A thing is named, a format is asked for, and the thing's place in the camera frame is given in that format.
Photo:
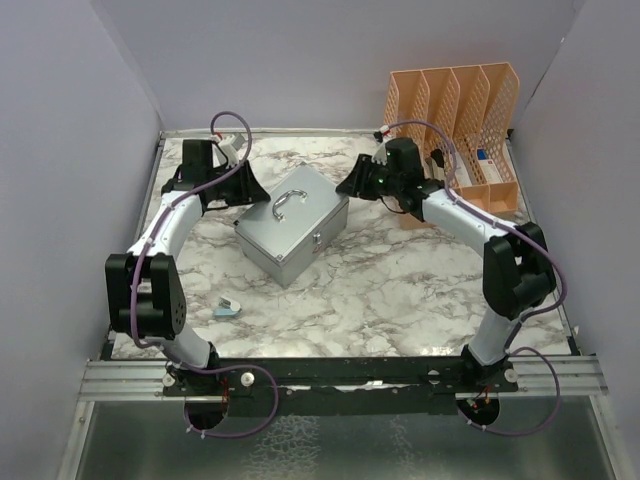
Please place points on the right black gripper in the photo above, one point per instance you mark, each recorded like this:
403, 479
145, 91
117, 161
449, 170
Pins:
356, 182

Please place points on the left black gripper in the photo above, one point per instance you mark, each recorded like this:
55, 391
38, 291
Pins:
250, 191

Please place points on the silver metal case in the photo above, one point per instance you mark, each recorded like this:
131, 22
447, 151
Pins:
285, 235

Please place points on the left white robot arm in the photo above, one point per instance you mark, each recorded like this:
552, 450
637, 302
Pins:
146, 299

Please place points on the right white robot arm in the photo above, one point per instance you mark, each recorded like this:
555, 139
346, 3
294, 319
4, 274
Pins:
517, 274

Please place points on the white medicine box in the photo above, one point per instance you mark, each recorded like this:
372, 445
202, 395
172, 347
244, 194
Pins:
462, 175

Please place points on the red blue medicine box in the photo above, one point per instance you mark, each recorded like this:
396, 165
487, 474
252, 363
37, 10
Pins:
489, 167

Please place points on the black white thermometer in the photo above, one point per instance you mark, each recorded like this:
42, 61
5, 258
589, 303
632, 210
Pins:
436, 162

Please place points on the peach file organizer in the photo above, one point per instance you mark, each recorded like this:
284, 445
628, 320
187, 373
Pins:
473, 106

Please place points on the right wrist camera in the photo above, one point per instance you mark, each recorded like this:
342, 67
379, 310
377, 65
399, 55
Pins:
381, 156

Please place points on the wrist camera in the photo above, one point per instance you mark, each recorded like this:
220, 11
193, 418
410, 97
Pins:
381, 156
228, 148

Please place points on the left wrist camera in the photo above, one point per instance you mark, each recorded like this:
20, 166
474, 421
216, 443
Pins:
228, 148

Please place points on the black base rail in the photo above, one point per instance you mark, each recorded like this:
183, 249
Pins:
240, 398

